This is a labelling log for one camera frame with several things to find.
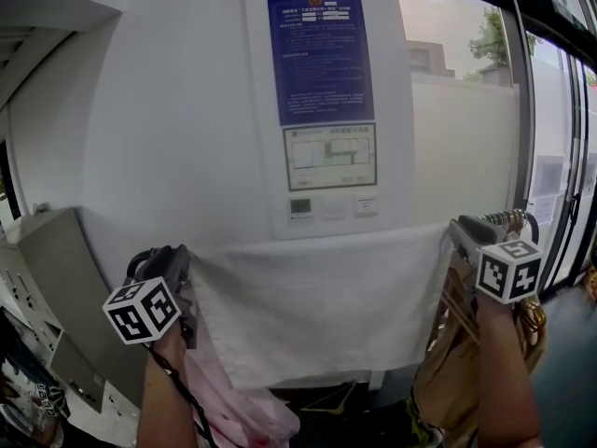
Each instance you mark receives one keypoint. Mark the pink shirt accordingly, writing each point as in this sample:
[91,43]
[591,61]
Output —
[219,390]

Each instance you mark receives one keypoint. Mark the person's right forearm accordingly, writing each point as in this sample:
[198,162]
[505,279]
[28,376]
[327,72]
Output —
[506,381]

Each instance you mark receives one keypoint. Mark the large paper notice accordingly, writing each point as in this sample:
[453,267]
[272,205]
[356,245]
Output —
[548,175]

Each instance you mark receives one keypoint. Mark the black white patterned block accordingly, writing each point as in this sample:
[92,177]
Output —
[51,399]

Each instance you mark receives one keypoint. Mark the labelled white wall switch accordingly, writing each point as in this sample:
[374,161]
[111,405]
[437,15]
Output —
[365,206]

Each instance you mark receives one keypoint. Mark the small grey object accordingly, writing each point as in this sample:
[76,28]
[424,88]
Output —
[41,207]

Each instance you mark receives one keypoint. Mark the blue wall poster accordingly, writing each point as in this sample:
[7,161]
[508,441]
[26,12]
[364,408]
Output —
[322,59]

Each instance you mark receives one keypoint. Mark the small paper notice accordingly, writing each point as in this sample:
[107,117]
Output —
[544,209]

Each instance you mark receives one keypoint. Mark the white cloth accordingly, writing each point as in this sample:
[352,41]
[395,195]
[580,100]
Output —
[326,306]

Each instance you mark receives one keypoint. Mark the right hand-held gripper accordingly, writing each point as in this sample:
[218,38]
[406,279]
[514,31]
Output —
[510,269]

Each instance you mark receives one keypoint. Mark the white perforated panel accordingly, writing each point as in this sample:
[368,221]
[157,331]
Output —
[21,287]

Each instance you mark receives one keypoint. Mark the plain white wall switch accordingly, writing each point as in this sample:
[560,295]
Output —
[333,206]

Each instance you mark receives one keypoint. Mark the person's left forearm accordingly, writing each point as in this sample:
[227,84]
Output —
[163,399]

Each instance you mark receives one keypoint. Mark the row of wooden hangers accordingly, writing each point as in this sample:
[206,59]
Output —
[459,315]

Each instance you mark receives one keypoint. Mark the grey metal cabinet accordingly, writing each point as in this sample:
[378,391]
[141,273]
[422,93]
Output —
[60,269]

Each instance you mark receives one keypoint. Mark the yellow black patterned item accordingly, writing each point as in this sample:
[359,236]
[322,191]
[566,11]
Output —
[422,425]

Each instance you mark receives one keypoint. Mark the wall thermostat panel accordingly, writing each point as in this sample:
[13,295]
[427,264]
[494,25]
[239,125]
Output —
[300,206]

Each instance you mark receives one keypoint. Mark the framed floor plan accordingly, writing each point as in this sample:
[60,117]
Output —
[329,157]

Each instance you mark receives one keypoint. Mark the black framed glass door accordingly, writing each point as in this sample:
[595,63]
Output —
[569,133]

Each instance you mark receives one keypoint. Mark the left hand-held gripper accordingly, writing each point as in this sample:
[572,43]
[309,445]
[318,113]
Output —
[142,311]

